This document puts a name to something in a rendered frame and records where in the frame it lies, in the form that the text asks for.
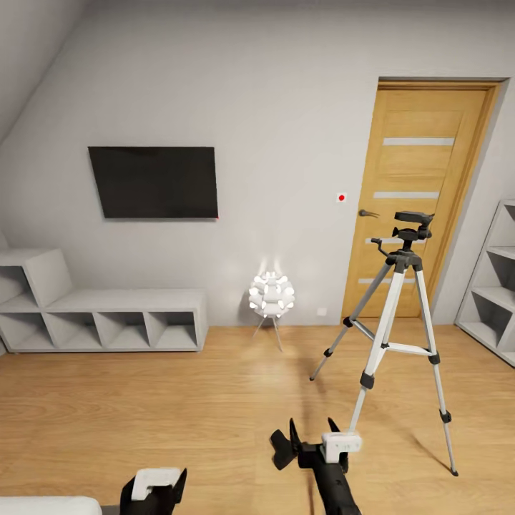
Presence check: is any digital camera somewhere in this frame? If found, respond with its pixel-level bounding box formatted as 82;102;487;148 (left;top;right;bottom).
271;429;297;470

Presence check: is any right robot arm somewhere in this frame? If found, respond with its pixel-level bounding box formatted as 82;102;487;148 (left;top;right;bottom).
290;418;363;515

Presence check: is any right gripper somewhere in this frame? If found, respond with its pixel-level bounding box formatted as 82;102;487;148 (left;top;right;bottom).
290;418;350;497

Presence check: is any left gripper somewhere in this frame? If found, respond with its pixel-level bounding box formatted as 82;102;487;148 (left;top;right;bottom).
119;469;187;515

